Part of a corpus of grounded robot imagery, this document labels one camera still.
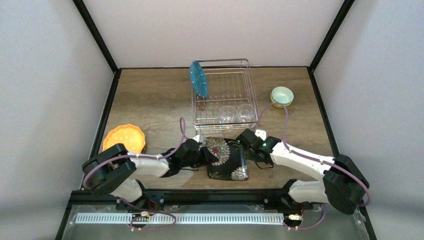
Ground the black floral square plate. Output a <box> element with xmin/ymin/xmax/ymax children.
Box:
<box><xmin>204</xmin><ymin>137</ymin><xmax>249</xmax><ymax>181</ymax></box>

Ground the small clear plastic cup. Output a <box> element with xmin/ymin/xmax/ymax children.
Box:
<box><xmin>218</xmin><ymin>105</ymin><xmax>237</xmax><ymax>124</ymax></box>

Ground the yellow green bowl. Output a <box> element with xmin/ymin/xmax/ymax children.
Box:
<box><xmin>270</xmin><ymin>95</ymin><xmax>294</xmax><ymax>109</ymax></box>

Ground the pale green glass bowl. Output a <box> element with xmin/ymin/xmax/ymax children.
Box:
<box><xmin>270</xmin><ymin>86</ymin><xmax>294</xmax><ymax>100</ymax></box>

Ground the metal wire dish rack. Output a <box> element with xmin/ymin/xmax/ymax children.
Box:
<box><xmin>191</xmin><ymin>58</ymin><xmax>258</xmax><ymax>132</ymax></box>

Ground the orange polka dot plate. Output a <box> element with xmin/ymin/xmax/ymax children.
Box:
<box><xmin>102</xmin><ymin>124</ymin><xmax>146</xmax><ymax>154</ymax></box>

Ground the blue polka dot plate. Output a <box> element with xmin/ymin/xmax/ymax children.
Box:
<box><xmin>189</xmin><ymin>61</ymin><xmax>209</xmax><ymax>98</ymax></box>

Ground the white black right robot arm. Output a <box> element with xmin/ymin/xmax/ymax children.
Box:
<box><xmin>236</xmin><ymin>129</ymin><xmax>370</xmax><ymax>215</ymax></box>

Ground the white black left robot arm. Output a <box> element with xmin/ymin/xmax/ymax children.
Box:
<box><xmin>82</xmin><ymin>138</ymin><xmax>207</xmax><ymax>202</ymax></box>

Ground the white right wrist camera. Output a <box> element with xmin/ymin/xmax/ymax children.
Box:
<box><xmin>254</xmin><ymin>129</ymin><xmax>267</xmax><ymax>141</ymax></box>

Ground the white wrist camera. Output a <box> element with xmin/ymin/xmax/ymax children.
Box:
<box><xmin>254</xmin><ymin>129</ymin><xmax>267</xmax><ymax>141</ymax></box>
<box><xmin>192</xmin><ymin>134</ymin><xmax>204</xmax><ymax>145</ymax></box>

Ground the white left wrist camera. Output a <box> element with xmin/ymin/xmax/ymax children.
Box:
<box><xmin>192</xmin><ymin>134</ymin><xmax>204</xmax><ymax>145</ymax></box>

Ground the black aluminium frame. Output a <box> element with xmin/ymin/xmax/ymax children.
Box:
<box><xmin>54</xmin><ymin>0</ymin><xmax>379</xmax><ymax>240</ymax></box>

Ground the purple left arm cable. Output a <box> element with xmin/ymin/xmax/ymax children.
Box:
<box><xmin>82</xmin><ymin>116</ymin><xmax>188</xmax><ymax>232</ymax></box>

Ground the white slotted cable duct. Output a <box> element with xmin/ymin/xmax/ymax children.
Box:
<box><xmin>73</xmin><ymin>212</ymin><xmax>284</xmax><ymax>225</ymax></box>

